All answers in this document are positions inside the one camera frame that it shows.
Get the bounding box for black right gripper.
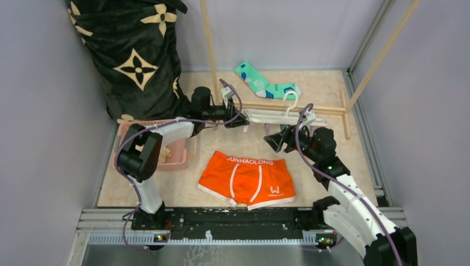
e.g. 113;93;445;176
264;120;320;162

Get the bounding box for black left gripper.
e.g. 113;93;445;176
202;96;249;128

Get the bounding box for orange underwear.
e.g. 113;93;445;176
197;151;297;211

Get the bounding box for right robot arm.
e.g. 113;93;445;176
263;126;418;265

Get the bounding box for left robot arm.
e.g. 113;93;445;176
114;84;249;230

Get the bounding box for beige cloth in basket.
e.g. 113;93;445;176
159;146;172;162

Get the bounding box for pink plastic basket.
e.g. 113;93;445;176
112;119;188;171

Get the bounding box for green blue patterned sock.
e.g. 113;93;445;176
234;62;302;100

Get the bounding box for black floral blanket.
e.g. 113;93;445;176
66;0;190;123

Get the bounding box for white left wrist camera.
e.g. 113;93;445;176
221;86;234;101

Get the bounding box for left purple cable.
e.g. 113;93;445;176
114;79;244;254

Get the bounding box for wooden drying rack frame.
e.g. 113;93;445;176
198;0;423;141

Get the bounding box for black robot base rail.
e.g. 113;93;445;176
129;207;339;245

